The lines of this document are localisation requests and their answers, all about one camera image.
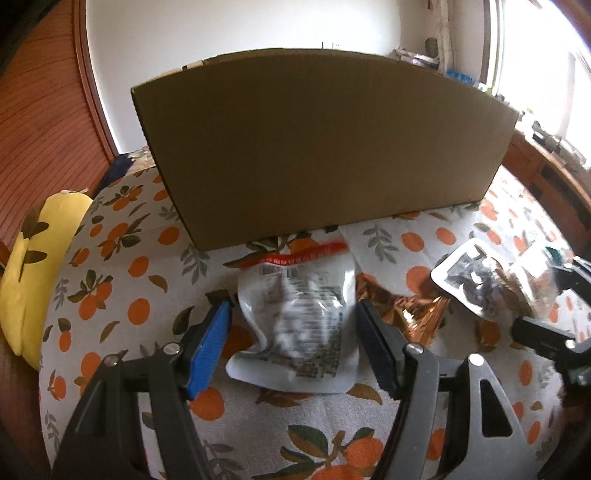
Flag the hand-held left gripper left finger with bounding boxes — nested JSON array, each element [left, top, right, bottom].
[[51, 288, 234, 480]]

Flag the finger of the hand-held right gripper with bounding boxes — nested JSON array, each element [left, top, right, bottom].
[[510, 315, 581, 359], [551, 256, 591, 297]]

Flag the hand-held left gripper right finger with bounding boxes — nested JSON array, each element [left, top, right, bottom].
[[353, 299, 541, 480]]

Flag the clear sausage snack packet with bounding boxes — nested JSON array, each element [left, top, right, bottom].
[[501, 244, 570, 320]]

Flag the orange foil snack packet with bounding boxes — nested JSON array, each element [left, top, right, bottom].
[[355, 272, 451, 357]]

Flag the long silver snack packet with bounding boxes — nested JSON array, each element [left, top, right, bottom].
[[225, 240, 359, 394]]

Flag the silver foil packet dark contents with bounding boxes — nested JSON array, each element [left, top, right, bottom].
[[430, 240, 519, 322]]

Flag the brown cardboard box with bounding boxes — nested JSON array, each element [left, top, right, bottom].
[[130, 47, 518, 253]]

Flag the orange print tablecloth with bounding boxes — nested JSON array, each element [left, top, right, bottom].
[[39, 159, 591, 480]]

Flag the long wooden cabinet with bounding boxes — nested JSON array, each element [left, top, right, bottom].
[[502, 129, 591, 219]]

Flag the yellow plush pillow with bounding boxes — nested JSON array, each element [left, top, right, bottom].
[[0, 189, 96, 371]]

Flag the wooden framed window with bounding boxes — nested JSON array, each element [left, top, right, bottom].
[[484, 0, 591, 154]]

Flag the pale patterned curtain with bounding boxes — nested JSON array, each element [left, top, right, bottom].
[[435, 0, 457, 71]]

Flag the wooden slatted wardrobe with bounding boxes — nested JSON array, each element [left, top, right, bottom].
[[0, 0, 122, 260]]

